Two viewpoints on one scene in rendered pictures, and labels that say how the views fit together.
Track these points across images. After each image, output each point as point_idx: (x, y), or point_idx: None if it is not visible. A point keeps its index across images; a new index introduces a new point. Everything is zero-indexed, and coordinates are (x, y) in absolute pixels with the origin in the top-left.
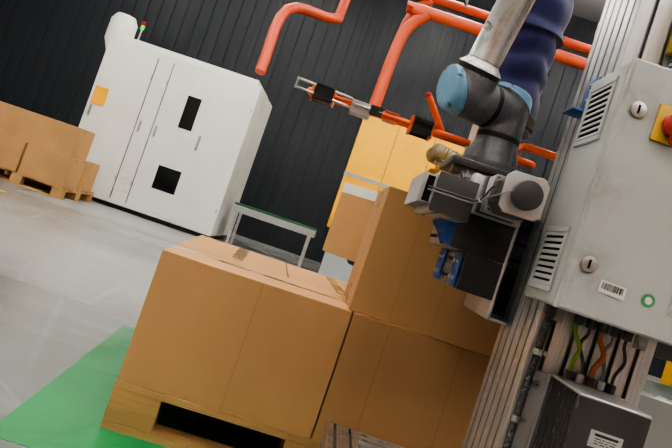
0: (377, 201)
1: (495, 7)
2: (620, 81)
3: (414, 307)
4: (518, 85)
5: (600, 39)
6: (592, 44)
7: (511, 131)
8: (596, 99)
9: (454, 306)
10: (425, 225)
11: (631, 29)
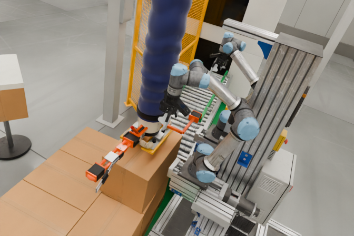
0: (114, 167)
1: (226, 153)
2: (283, 186)
3: (154, 191)
4: None
5: None
6: None
7: None
8: (268, 181)
9: (161, 178)
10: (156, 175)
11: (270, 151)
